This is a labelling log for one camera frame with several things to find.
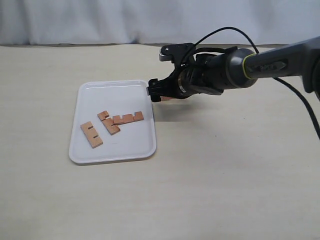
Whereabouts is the white rectangular plastic tray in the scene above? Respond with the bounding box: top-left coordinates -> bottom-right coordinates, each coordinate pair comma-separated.
69,80 -> 157,165

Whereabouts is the notched wooden bar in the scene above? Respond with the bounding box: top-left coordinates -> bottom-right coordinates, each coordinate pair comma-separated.
160,96 -> 180,102
80,121 -> 103,149
112,111 -> 144,125
97,110 -> 121,135

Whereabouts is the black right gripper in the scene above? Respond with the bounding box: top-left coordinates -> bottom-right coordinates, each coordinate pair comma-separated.
147,53 -> 225,102

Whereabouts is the white backdrop curtain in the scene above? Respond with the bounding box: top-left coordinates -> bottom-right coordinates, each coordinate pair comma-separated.
0,0 -> 320,45

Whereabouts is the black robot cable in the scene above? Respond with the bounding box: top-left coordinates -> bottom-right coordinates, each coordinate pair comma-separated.
193,26 -> 320,140

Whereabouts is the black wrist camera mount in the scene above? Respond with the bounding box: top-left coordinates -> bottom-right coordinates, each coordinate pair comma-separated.
159,42 -> 196,68

